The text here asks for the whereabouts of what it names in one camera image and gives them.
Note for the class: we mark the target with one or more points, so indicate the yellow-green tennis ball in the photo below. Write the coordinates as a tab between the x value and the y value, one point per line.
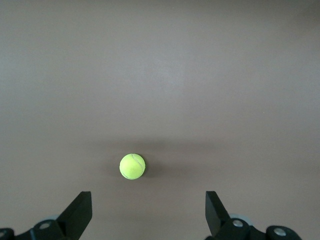
132	166

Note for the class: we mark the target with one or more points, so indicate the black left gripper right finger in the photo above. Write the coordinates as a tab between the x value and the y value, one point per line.
215	212

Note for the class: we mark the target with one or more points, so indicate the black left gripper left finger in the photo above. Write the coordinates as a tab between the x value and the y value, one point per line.
77	212

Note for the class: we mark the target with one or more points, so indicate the brown table cover sheet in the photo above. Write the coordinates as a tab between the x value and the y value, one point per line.
160	75

